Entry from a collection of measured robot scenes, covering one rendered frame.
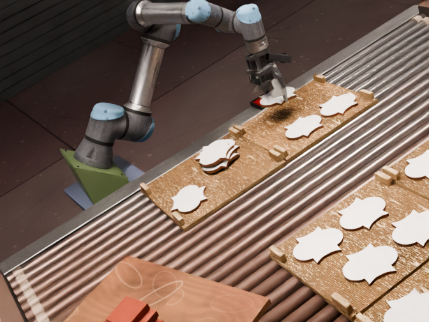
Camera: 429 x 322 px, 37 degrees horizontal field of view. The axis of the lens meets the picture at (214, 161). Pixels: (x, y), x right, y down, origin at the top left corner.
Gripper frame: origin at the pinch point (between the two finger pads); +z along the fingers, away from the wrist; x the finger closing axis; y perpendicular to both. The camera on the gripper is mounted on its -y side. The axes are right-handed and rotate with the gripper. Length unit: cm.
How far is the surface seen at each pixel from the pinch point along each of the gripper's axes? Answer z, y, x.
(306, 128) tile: 7.5, 3.1, 16.3
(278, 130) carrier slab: 8.9, 7.3, 5.1
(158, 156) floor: 103, -25, -194
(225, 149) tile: 5.2, 28.3, 1.9
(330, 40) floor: 96, -192, -189
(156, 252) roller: 13, 71, 17
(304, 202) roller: 12, 29, 42
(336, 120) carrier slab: 8.2, -6.2, 21.3
